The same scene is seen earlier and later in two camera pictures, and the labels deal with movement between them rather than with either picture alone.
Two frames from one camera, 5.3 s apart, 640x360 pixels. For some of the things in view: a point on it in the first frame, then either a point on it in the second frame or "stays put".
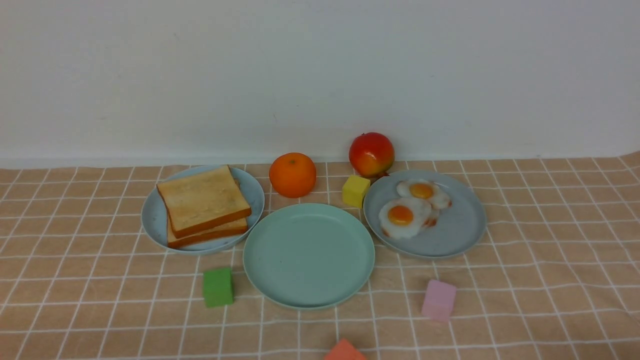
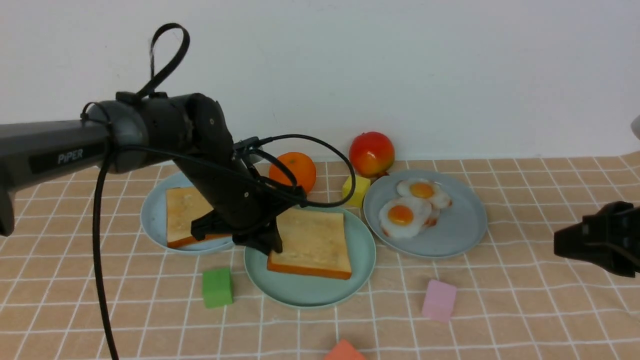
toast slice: [203, 200] -> [314, 242]
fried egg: [403, 217] stays put
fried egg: [425, 189] stays put
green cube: [218, 288] stays put
